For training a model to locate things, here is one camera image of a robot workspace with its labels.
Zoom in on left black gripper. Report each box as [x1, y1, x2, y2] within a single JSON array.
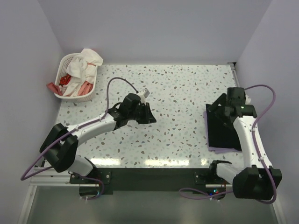
[[128, 102, 156, 124]]

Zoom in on black t shirt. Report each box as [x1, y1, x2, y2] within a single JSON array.
[[204, 104, 242, 153]]

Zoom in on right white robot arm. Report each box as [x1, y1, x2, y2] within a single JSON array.
[[205, 87, 282, 204]]

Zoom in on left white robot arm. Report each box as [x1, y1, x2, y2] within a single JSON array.
[[40, 90, 156, 183]]

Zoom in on folded purple t shirt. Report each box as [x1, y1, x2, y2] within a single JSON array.
[[203, 111, 242, 154]]

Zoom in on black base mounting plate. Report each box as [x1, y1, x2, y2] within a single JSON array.
[[70, 168, 231, 200]]

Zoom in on pink red garment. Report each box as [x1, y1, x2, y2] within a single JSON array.
[[46, 74, 93, 97]]

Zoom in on white t shirt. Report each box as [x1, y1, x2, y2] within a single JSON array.
[[61, 49, 103, 97]]

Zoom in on white laundry basket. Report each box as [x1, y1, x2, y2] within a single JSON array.
[[54, 53, 98, 103]]

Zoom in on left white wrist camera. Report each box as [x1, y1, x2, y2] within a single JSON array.
[[137, 89, 150, 104]]

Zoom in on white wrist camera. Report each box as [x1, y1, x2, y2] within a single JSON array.
[[245, 94, 251, 105], [137, 89, 150, 104]]

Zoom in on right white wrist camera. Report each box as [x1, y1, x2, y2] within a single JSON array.
[[245, 94, 251, 105]]

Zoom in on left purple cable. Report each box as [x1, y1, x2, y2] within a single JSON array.
[[21, 77, 141, 181]]

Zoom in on aluminium frame rail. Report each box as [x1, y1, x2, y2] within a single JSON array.
[[29, 168, 70, 187]]

